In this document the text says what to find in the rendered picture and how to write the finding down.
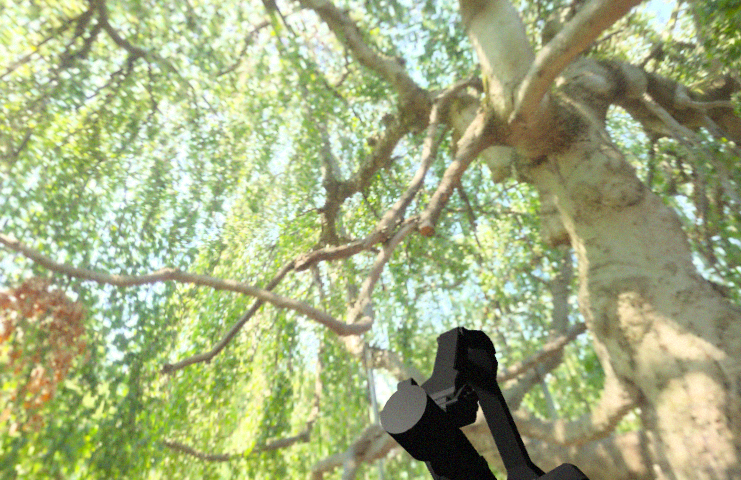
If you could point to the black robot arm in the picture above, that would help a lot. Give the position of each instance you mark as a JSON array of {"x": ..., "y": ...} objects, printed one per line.
[{"x": 425, "y": 420}]

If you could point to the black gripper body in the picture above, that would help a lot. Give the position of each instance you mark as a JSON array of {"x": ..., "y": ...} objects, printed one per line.
[{"x": 476, "y": 468}]

